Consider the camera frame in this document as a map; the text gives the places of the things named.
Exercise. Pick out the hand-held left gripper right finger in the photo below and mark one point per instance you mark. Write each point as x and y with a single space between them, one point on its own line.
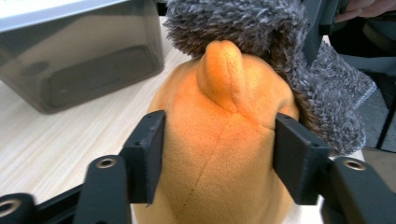
299 161

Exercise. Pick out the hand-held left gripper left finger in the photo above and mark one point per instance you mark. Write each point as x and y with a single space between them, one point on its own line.
143 161

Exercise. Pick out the grey fluffy cloth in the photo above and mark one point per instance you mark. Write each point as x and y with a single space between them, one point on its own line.
243 25

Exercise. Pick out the orange plush toy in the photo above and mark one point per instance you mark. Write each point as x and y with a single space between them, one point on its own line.
218 140

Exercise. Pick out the clear grey storage box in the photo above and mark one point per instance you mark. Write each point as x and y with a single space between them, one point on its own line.
77 68

